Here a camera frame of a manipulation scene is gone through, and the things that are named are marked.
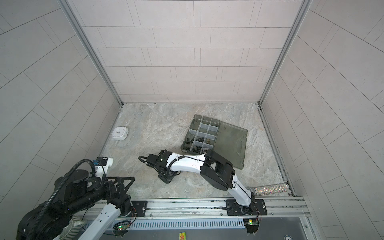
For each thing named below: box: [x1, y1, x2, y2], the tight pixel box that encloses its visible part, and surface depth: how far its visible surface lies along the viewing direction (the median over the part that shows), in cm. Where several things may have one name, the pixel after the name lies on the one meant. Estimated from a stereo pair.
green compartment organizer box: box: [180, 114, 248, 170], surface depth 97 cm
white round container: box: [111, 126, 129, 141], surface depth 96 cm
